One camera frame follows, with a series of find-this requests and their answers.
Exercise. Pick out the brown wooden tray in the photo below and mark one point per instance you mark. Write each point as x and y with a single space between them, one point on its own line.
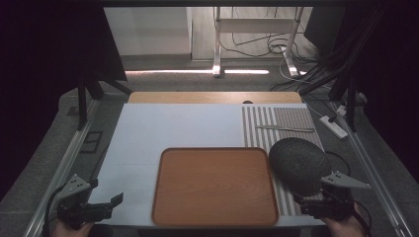
214 186

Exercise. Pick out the grey striped placemat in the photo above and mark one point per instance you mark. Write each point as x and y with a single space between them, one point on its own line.
260 126

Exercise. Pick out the black metal stand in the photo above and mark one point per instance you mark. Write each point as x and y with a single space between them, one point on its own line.
346 85
86 89

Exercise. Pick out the metal table knife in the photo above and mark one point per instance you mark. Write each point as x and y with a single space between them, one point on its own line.
283 128

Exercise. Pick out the person's right hand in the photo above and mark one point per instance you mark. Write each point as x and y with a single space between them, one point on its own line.
342 227

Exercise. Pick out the black rectangular frame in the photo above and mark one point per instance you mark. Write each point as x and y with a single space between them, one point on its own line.
91 142

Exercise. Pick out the light wooden board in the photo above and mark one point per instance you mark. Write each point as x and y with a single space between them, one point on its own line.
210 97

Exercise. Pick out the aluminium rail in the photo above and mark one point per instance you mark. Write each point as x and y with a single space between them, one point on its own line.
56 179
372 171

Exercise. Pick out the white cabinet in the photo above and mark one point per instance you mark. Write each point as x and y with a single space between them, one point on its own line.
148 31

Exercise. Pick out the white metal stand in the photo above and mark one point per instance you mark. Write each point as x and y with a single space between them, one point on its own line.
253 24

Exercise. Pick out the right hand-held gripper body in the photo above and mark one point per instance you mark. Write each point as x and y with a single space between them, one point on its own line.
336 197

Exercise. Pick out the person's left hand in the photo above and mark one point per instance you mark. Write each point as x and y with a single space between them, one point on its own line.
70 231

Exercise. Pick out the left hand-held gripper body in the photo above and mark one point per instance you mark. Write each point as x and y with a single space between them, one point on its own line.
74 205

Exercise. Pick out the white power strip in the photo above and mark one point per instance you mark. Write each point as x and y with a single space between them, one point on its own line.
333 126

